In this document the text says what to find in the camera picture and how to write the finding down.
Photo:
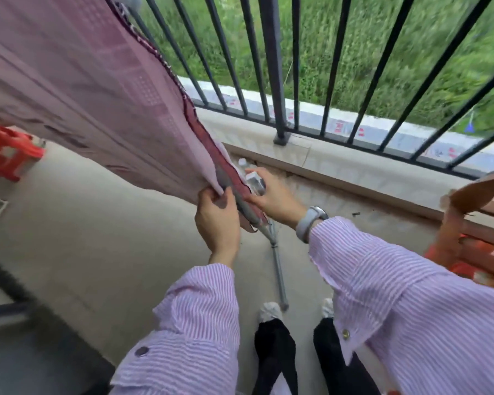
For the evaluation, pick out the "person's left thumb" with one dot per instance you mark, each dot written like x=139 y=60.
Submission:
x=232 y=198

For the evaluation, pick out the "orange wooden chair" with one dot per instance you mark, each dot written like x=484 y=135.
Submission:
x=473 y=238

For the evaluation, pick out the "person's right hand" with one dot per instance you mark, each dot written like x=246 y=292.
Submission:
x=280 y=199

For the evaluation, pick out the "person's left leg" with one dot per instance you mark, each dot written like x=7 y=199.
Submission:
x=275 y=357

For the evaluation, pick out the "person's right thumb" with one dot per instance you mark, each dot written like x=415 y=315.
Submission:
x=255 y=198

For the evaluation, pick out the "grey metal pole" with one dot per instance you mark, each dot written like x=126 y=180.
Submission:
x=278 y=271

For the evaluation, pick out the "clear plastic bottle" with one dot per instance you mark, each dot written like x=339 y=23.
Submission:
x=243 y=163

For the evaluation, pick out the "person's left white shoe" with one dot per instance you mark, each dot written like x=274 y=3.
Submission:
x=270 y=312

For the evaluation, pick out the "black metal railing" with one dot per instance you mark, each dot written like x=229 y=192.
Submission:
x=273 y=57

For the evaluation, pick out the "person's white shoe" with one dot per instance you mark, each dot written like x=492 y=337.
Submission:
x=327 y=308
x=270 y=312

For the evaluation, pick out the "person's leg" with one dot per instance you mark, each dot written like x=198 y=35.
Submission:
x=275 y=357
x=337 y=366

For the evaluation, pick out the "small white grey clip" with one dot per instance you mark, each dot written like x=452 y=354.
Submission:
x=255 y=181

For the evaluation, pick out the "pink checked cloth sheet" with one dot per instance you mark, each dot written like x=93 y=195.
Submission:
x=86 y=78

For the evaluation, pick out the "person's left hand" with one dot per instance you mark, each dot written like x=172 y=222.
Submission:
x=218 y=226

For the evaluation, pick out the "person's left forearm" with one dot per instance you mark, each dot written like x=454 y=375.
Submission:
x=189 y=324

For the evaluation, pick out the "person's right white shoe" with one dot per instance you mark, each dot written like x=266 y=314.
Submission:
x=327 y=308

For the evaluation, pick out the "red plastic stool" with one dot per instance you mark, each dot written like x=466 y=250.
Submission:
x=8 y=150

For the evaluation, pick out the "person's right forearm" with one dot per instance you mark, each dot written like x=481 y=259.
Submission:
x=403 y=308

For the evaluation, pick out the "white wristwatch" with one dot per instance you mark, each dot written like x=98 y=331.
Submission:
x=308 y=222

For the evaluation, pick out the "person's right leg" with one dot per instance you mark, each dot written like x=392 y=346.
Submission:
x=337 y=366

